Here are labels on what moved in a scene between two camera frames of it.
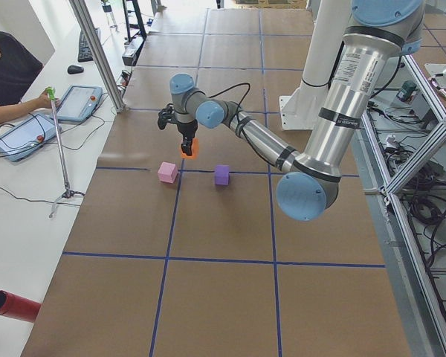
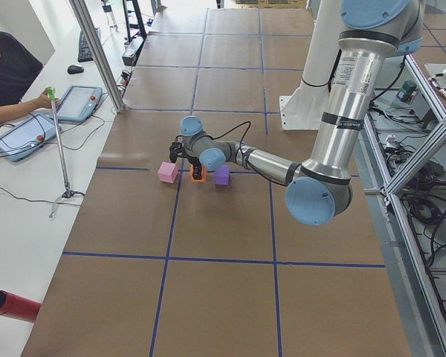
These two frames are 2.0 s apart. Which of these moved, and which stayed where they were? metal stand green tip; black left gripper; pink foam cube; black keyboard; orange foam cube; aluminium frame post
Moved: black left gripper; orange foam cube
Stayed: aluminium frame post; black keyboard; pink foam cube; metal stand green tip
